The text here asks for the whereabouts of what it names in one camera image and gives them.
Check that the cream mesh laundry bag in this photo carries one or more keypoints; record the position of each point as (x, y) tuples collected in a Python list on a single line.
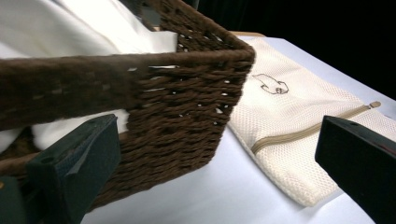
[(295, 124)]

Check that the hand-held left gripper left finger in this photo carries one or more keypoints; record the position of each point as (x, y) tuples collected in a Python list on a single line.
[(81, 161)]

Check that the white cloth garment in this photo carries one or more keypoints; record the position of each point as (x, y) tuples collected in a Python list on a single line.
[(62, 28)]

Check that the brown woven basket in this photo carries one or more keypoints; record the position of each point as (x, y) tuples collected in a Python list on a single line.
[(174, 124)]

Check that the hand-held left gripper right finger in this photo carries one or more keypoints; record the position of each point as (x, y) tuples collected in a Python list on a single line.
[(361, 155)]

